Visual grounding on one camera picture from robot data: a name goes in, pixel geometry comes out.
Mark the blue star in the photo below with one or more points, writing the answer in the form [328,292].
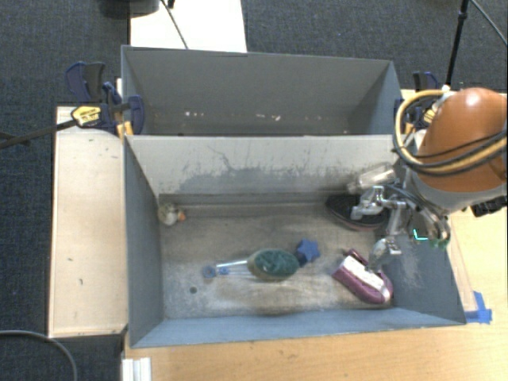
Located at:
[306,250]

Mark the clear glass bulb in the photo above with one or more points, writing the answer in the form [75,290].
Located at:
[375,177]

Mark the white and orange toy bird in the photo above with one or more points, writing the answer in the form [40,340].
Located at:
[170,214]

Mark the black oval with red rim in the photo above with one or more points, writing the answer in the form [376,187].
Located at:
[341,208]

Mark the grey metal bin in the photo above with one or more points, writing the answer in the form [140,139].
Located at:
[254,228]

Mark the pale wood board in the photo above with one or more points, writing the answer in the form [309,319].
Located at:
[87,228]

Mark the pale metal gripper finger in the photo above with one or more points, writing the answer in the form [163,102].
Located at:
[380,252]
[369,206]

